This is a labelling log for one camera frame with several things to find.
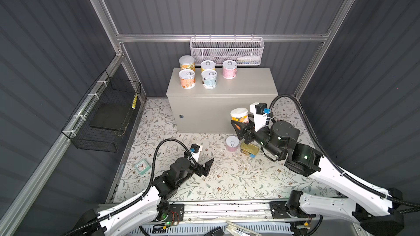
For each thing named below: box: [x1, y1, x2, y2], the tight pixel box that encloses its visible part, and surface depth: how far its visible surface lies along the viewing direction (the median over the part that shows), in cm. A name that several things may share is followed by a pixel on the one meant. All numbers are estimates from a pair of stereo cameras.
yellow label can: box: [200, 60, 217, 73], surface depth 82 cm
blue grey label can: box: [201, 68, 218, 90], surface depth 77 cm
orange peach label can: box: [178, 68, 197, 90], surface depth 77 cm
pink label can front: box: [222, 60, 238, 80], surface depth 82 cm
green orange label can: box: [178, 54, 196, 73], surface depth 80 cm
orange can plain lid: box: [230, 107, 250, 125], surface depth 59 cm
